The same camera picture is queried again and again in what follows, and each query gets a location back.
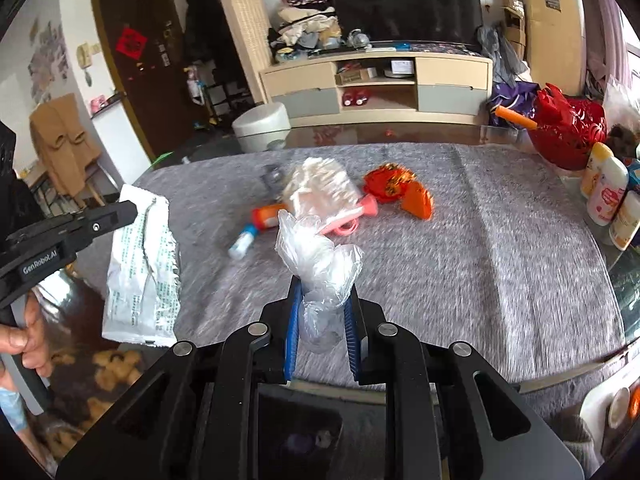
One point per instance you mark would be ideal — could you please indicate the crumpled orange wrapper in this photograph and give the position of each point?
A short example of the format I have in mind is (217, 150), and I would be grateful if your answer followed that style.
(387, 182)

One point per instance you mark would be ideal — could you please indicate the red items on shelf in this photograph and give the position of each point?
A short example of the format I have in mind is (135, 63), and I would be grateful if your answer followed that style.
(356, 98)

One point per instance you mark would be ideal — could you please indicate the child's scooter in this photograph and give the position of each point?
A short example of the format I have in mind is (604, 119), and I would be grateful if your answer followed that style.
(200, 95)

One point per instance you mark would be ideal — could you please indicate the pink plastic toy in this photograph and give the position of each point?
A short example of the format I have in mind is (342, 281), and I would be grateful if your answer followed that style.
(367, 206)

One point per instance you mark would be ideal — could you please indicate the wall intercom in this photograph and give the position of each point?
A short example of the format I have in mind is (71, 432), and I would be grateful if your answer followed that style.
(84, 55)

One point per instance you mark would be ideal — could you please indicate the beige grey television cabinet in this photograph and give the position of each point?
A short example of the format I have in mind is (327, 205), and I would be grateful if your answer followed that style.
(300, 77)

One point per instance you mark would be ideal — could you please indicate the pile of clothes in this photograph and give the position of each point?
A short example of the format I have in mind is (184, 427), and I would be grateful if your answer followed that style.
(307, 27)

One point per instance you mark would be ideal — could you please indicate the yellow cap lotion bottle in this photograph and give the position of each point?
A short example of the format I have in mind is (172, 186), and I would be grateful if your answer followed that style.
(595, 165)

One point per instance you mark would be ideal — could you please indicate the purple bag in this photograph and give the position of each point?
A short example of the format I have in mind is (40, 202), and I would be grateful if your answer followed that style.
(510, 97)

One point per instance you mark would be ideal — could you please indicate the white labelled box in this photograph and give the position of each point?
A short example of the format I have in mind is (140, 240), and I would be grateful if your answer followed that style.
(401, 67)

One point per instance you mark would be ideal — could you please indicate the orange plastic tube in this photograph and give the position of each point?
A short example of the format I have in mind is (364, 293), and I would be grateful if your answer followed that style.
(265, 216)

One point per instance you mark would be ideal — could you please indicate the black hanging coat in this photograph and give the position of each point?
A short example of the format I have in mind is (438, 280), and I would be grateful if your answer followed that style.
(200, 15)

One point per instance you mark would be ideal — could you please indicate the clear thin plastic bag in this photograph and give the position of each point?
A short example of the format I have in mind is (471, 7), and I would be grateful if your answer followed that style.
(320, 265)

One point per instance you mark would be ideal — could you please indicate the dark brown door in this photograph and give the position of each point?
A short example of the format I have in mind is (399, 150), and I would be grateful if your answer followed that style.
(145, 100)

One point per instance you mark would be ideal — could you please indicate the white side cabinet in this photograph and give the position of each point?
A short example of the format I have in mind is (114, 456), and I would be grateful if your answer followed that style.
(120, 135)

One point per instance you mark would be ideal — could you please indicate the grey jacket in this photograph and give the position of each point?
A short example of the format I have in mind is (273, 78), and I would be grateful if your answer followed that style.
(497, 52)

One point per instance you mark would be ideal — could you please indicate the pink curtain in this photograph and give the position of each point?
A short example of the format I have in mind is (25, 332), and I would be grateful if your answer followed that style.
(610, 20)

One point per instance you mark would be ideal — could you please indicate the black television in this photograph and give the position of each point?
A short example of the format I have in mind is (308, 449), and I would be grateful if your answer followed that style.
(405, 5)

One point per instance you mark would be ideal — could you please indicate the red diamond door decoration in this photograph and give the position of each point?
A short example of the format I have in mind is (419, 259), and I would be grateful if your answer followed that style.
(131, 45)

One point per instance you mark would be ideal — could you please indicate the tall cardboard box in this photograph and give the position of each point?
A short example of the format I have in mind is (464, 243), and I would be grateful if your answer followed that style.
(542, 30)

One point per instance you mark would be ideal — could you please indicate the white orange label bottle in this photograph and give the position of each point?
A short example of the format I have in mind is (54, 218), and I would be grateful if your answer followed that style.
(627, 222)

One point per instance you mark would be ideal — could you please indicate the crumpled clear plastic bag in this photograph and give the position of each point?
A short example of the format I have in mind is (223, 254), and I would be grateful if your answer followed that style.
(320, 185)

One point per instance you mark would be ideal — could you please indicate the grey crumpled object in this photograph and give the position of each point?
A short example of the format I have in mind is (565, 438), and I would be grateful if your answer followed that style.
(358, 39)

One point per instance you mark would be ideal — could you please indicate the white pink label bottle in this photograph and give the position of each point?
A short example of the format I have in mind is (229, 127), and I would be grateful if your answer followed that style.
(607, 195)

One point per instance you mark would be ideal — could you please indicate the white round stool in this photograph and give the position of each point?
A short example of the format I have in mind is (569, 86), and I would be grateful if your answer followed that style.
(260, 122)

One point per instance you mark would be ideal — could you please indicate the red plastic basket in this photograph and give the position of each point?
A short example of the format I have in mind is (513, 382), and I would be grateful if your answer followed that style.
(570, 130)

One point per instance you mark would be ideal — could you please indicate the beige lattice panel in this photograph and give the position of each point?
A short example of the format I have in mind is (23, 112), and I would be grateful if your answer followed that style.
(245, 30)

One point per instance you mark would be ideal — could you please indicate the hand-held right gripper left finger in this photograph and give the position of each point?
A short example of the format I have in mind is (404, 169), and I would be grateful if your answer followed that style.
(292, 332)

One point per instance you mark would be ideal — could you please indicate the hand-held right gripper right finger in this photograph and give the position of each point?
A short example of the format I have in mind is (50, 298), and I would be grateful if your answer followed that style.
(352, 342)

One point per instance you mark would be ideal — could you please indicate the orange plastic wedge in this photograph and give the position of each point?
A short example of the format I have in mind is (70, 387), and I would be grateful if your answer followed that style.
(417, 202)

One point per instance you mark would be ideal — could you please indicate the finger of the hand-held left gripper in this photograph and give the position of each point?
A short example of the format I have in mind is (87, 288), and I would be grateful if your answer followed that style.
(100, 222)

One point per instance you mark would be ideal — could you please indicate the white printed packet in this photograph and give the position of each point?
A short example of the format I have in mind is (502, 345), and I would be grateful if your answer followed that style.
(135, 285)

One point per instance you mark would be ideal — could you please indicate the person's left hand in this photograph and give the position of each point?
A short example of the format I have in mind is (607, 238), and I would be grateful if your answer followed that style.
(30, 337)

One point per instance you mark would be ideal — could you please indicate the small cardboard box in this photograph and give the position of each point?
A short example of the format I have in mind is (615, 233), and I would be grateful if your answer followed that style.
(352, 76)

